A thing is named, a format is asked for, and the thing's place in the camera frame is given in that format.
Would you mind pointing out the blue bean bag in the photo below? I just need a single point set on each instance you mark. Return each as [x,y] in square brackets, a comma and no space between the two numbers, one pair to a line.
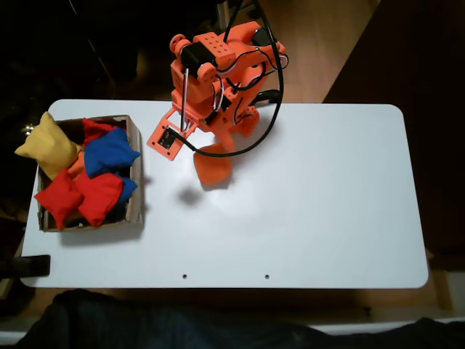
[109,152]
[129,187]

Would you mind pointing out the red bean bag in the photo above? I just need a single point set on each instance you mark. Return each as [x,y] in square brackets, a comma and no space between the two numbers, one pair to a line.
[100,198]
[96,129]
[58,198]

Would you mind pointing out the cardboard box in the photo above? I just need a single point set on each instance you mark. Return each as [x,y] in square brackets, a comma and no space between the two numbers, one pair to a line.
[135,214]

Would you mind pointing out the yellow bean bag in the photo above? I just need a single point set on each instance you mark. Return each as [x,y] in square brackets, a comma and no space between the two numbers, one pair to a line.
[49,145]

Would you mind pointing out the black table clamp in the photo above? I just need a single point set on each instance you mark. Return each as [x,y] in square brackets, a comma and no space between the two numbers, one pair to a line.
[272,95]
[32,265]

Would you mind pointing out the grey metal stand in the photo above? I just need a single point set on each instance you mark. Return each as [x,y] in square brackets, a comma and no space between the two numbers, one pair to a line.
[222,12]

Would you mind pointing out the shiny metal object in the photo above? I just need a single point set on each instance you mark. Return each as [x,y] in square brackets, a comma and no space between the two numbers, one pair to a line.
[28,129]

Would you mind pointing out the person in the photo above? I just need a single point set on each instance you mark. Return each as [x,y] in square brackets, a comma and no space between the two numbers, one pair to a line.
[145,327]

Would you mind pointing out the orange camera mount plate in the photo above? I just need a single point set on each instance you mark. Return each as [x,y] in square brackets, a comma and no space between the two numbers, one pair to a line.
[160,140]

